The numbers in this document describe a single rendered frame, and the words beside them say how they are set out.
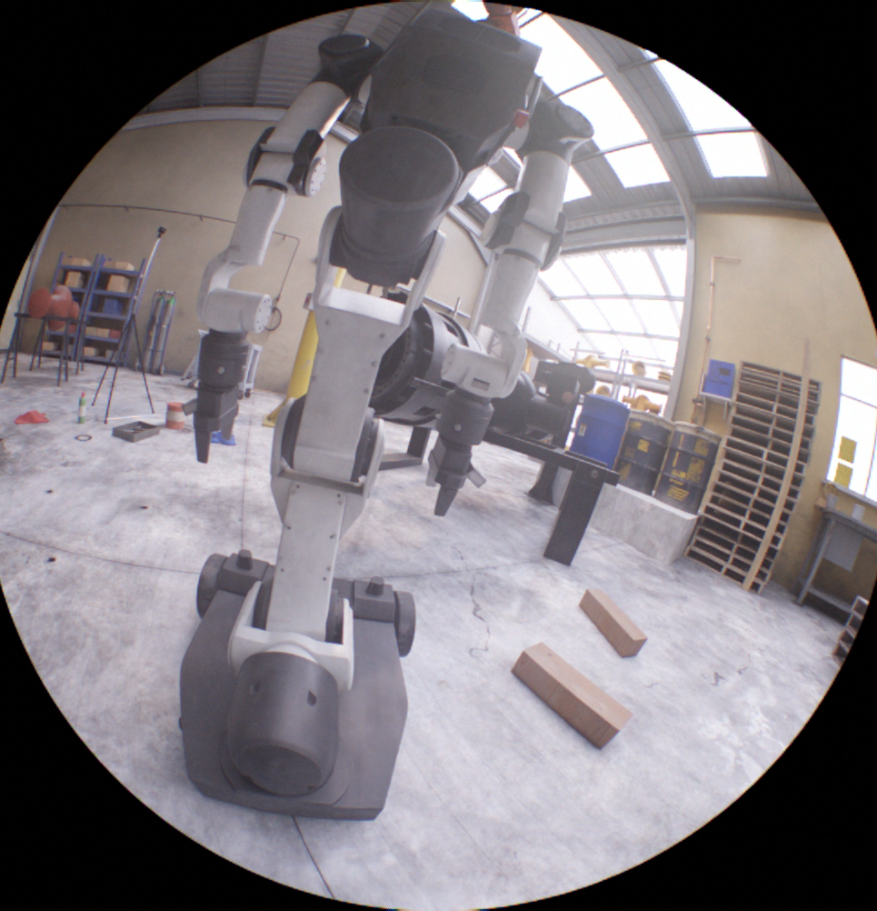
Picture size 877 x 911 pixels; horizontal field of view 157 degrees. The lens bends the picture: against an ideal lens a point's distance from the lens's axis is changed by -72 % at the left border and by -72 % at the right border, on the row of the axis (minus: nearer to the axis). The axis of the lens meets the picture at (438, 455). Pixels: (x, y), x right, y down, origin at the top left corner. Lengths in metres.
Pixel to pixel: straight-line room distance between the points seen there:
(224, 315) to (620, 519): 3.21
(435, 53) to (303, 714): 0.87
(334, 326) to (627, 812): 1.21
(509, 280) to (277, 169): 0.42
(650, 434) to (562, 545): 2.15
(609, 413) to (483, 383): 3.16
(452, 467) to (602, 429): 3.13
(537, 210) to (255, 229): 0.44
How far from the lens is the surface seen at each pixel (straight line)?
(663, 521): 3.12
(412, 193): 0.32
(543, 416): 2.36
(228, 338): 0.56
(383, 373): 1.25
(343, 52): 0.72
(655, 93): 6.35
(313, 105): 0.66
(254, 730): 0.42
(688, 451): 3.64
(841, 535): 4.58
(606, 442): 3.63
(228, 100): 9.74
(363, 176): 0.32
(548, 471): 3.52
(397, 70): 0.54
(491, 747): 0.90
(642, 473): 3.82
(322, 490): 0.58
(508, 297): 0.53
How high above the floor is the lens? 0.73
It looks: 10 degrees down
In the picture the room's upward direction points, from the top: 16 degrees clockwise
